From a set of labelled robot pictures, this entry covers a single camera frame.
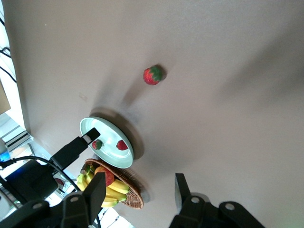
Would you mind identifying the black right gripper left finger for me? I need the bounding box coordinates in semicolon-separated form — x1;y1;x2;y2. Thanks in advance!
62;172;106;228

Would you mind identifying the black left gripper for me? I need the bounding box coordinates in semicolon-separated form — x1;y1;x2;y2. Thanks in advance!
50;127;101;170

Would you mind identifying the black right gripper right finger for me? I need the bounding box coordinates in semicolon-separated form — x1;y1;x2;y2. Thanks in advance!
170;173;221;228

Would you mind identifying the pale green round plate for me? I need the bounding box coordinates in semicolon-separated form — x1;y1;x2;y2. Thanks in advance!
79;117;135;169

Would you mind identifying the yellow banana bunch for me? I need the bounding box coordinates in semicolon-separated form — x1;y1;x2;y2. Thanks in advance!
76;166;131;209

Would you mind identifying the red apple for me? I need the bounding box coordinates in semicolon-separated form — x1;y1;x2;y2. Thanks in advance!
94;165;115;187

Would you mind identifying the brown wicker basket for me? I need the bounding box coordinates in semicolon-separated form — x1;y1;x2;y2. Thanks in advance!
80;158;145;209

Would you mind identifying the brown cardboard panel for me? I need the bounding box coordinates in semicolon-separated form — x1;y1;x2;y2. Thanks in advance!
0;80;11;115

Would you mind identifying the brown table cover sheet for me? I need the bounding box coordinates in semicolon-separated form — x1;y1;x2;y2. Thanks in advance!
3;0;304;228

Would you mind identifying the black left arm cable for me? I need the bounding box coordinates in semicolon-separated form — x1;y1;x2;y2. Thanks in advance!
0;155;83;192

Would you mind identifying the aluminium table frame rail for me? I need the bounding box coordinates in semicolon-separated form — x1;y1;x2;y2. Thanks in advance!
0;123;34;149

